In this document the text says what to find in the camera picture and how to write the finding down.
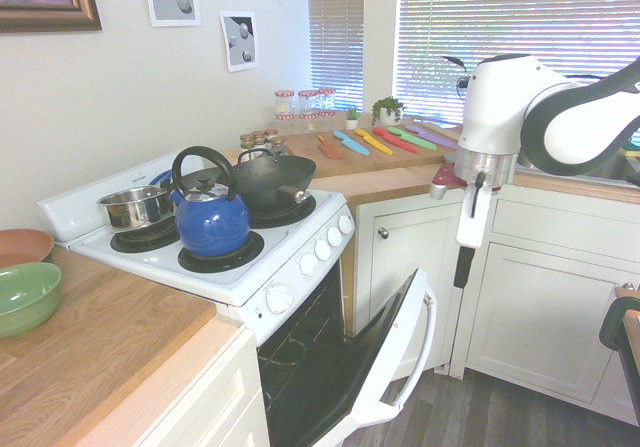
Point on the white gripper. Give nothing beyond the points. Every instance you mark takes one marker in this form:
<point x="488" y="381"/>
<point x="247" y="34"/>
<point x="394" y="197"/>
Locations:
<point x="474" y="217"/>

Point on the white oven door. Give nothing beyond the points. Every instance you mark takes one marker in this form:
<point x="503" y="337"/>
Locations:
<point x="395" y="327"/>

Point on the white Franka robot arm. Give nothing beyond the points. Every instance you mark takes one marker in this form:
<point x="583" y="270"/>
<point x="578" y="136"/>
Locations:
<point x="495" y="107"/>

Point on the white cabinet door with knob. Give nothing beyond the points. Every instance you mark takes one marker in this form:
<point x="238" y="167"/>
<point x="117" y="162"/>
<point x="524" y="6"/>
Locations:
<point x="415" y="287"/>

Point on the round metal cabinet knob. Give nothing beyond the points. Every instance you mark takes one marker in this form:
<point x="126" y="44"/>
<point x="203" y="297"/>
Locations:
<point x="383" y="233"/>

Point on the wide white cabinet door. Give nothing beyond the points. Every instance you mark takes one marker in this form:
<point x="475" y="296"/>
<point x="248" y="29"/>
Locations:
<point x="540" y="317"/>

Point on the white cabinet drawer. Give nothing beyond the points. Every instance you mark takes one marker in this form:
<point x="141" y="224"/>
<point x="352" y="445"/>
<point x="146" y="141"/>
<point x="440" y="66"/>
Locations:
<point x="560" y="227"/>

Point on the wooden cutting board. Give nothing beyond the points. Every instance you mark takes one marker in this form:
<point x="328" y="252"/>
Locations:
<point x="395" y="163"/>

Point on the white stove knob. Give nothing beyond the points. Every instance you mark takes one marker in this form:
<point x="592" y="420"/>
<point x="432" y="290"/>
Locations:
<point x="307" y="265"/>
<point x="345" y="224"/>
<point x="334" y="236"/>
<point x="323" y="250"/>

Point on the purple knife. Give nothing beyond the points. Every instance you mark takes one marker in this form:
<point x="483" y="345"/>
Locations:
<point x="433" y="137"/>

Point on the green knife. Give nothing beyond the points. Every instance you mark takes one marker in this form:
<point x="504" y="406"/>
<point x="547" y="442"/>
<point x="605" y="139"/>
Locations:
<point x="413" y="138"/>

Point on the red knife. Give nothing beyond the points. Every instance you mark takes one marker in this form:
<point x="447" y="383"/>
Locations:
<point x="395" y="140"/>

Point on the yellow knife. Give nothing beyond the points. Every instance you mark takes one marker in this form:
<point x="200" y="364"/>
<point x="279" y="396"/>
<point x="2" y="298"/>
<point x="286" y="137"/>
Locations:
<point x="375" y="143"/>

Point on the dark green black object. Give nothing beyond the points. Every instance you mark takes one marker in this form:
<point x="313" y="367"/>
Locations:
<point x="617" y="327"/>

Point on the light blue knife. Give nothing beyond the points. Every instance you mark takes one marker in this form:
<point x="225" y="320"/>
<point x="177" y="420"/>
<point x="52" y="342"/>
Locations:
<point x="352" y="143"/>

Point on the trailing plant white pot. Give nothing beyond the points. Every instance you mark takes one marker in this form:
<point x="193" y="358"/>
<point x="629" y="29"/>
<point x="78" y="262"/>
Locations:
<point x="387" y="112"/>

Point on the orange knife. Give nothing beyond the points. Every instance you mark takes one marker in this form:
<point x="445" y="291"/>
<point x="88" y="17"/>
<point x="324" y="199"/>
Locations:
<point x="331" y="151"/>

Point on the tiny potted plant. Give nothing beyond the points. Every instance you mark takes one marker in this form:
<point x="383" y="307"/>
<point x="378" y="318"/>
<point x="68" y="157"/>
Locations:
<point x="351" y="118"/>

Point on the large white timer knob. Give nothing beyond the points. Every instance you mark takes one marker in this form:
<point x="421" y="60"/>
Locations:
<point x="278" y="299"/>

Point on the glass jar red checked lid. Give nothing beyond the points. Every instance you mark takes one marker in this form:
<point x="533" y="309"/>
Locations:
<point x="308" y="122"/>
<point x="326" y="120"/>
<point x="307" y="102"/>
<point x="327" y="98"/>
<point x="284" y="101"/>
<point x="285" y="124"/>

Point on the black wok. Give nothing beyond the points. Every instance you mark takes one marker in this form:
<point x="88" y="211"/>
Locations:
<point x="272" y="177"/>

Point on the small spice jar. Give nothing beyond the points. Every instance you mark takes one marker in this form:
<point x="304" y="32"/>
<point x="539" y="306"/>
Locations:
<point x="246" y="143"/>
<point x="259" y="138"/>
<point x="278" y="146"/>
<point x="271" y="135"/>

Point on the white electric stove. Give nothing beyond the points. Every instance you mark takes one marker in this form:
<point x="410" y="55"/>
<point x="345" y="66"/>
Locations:
<point x="225" y="277"/>

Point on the wide window blind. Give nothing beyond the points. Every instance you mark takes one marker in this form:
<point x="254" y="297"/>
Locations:
<point x="500" y="22"/>

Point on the narrow window blind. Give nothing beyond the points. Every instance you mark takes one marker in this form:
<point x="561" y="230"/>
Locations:
<point x="336" y="37"/>

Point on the cream cabinet under counter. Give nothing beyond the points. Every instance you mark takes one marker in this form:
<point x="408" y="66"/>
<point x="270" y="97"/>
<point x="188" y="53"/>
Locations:
<point x="215" y="397"/>

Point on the small paper shapes print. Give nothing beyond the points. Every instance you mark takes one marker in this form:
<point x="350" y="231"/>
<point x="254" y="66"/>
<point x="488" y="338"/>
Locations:
<point x="239" y="41"/>

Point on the stainless steel pot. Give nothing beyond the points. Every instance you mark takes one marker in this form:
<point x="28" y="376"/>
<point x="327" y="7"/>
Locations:
<point x="132" y="209"/>

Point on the green ceramic bowl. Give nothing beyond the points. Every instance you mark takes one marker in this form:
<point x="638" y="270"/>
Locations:
<point x="25" y="297"/>

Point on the terracotta orange bowl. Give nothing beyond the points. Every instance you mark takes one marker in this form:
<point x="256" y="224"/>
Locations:
<point x="22" y="249"/>

